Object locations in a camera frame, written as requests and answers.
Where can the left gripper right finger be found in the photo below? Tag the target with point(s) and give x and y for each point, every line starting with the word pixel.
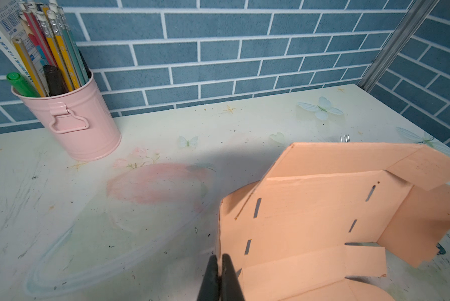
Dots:
pixel 230 287

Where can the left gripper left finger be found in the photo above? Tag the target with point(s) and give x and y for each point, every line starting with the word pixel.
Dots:
pixel 210 286

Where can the orange paper box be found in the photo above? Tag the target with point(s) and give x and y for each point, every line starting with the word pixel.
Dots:
pixel 327 213

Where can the pink metal pen cup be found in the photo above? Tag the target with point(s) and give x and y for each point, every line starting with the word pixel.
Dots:
pixel 79 120

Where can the black marker pen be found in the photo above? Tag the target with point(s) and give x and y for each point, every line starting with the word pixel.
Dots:
pixel 55 80

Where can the green marker pen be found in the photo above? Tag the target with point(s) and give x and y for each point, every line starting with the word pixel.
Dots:
pixel 22 85

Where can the yellow pencil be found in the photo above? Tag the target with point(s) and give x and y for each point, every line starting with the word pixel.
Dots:
pixel 72 79

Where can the fork with teal handle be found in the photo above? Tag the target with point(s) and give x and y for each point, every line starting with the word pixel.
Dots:
pixel 345 138

